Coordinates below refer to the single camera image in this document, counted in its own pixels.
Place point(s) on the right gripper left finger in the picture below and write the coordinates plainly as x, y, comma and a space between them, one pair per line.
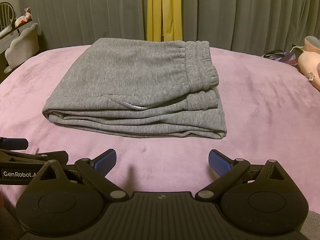
94, 172

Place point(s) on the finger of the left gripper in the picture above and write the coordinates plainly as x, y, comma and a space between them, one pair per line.
13, 143

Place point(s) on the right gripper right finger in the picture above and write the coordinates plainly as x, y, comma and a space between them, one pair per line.
228, 170

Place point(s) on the grey sweatpants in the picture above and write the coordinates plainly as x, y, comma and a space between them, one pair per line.
136, 88

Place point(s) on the pink velvet bed cover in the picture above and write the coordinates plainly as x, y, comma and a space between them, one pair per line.
271, 112

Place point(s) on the grey upholstered chair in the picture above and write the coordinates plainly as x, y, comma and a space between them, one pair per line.
22, 48

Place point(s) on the dark purple cloth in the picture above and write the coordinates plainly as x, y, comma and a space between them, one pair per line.
282, 56

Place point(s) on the small figurine on shelf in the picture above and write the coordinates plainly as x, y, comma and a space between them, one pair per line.
27, 17

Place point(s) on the pink plush toy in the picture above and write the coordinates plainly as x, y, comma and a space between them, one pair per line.
308, 60

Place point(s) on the grey curtain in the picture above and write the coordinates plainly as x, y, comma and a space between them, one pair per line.
248, 26

